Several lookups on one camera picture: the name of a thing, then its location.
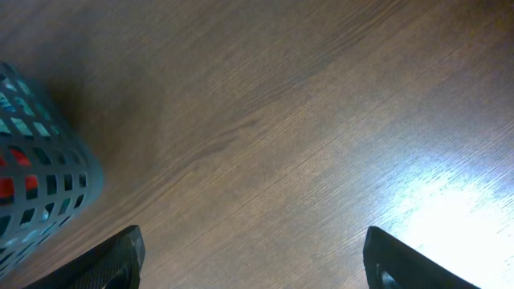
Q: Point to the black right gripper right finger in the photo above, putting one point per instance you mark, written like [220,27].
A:
[390,263]

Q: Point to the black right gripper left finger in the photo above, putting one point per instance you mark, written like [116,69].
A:
[115,263]

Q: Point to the teal wet wipes packet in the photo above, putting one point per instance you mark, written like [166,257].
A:
[22,112]

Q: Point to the grey plastic basket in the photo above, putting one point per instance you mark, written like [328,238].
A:
[70,179]

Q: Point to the green Nescafe coffee bag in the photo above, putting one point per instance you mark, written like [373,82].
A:
[7,183]

